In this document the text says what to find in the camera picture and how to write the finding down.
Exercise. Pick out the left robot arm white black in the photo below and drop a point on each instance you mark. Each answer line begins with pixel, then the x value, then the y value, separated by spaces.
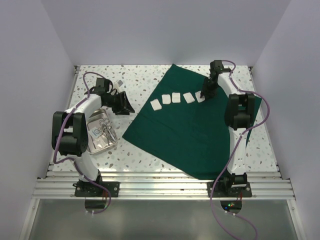
pixel 70 137

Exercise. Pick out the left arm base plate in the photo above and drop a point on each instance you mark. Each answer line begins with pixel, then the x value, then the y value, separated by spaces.
pixel 87 189

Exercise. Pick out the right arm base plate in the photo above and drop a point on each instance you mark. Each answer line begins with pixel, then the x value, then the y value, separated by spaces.
pixel 221 190

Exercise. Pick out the steel scissors medium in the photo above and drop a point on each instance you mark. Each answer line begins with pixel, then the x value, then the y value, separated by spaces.
pixel 110 135

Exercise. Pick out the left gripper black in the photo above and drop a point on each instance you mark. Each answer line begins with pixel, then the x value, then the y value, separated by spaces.
pixel 124 104

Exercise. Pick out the aluminium rail frame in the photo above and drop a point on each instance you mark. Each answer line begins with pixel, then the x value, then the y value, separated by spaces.
pixel 161 186

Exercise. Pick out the stainless steel instrument tray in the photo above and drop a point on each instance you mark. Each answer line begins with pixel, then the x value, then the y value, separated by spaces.
pixel 93 121

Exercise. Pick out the white gauze pad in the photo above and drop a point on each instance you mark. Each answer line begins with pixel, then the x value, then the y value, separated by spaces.
pixel 198 97
pixel 176 97
pixel 155 104
pixel 166 99
pixel 188 97

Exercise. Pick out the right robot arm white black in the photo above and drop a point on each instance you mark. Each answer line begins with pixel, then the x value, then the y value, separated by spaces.
pixel 238 117

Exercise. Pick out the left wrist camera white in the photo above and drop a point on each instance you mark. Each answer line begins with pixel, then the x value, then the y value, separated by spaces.
pixel 119 83

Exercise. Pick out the large steel surgical scissors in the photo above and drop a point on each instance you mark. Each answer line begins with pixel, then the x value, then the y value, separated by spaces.
pixel 110 131

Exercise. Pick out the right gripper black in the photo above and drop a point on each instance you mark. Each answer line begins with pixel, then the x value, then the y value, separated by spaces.
pixel 209 94

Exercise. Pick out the white sterile packet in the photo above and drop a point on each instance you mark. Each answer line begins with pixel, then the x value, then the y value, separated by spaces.
pixel 95 132

